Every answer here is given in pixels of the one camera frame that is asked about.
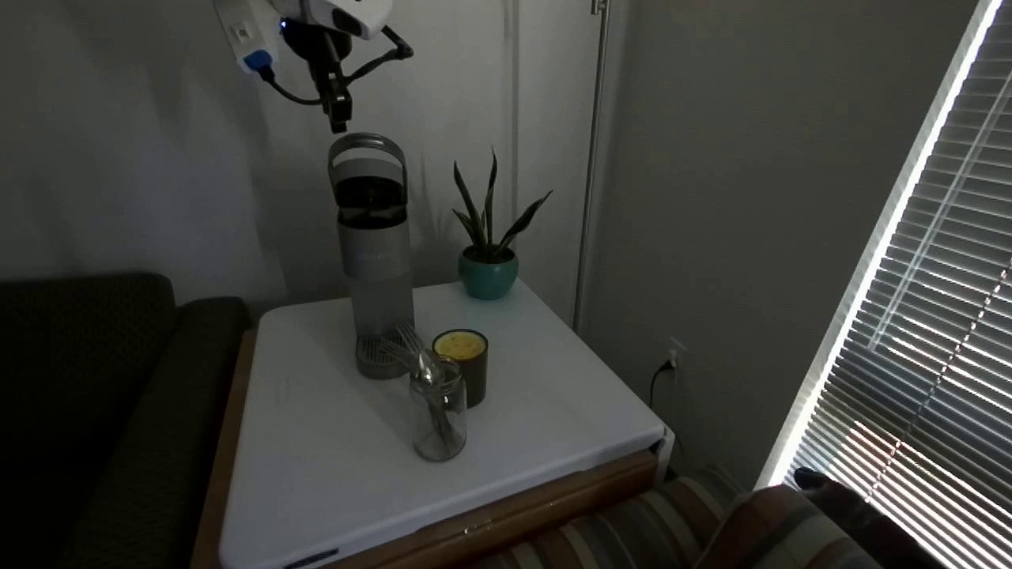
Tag clear glass jar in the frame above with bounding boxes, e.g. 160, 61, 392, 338
411, 353, 467, 462

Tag snake plant in teal pot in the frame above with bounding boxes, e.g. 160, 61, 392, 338
453, 164, 546, 299

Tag window blinds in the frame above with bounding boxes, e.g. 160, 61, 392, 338
758, 0, 1012, 569

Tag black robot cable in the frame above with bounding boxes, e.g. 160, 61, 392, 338
251, 26, 416, 106

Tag grey coffee maker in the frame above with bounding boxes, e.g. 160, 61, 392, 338
330, 132, 415, 378

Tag dark armchair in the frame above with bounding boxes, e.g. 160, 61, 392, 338
0, 271, 251, 569

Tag striped sofa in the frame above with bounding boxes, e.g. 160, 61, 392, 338
461, 467, 941, 569

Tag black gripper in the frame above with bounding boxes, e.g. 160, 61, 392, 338
282, 19, 352, 132

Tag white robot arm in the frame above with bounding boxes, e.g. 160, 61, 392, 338
212, 0, 415, 132

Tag dark candle jar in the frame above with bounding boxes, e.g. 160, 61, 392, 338
433, 329, 490, 407

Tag wall outlet with plug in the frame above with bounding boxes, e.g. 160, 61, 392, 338
649, 335, 686, 407

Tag white board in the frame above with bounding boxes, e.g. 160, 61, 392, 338
217, 283, 674, 569

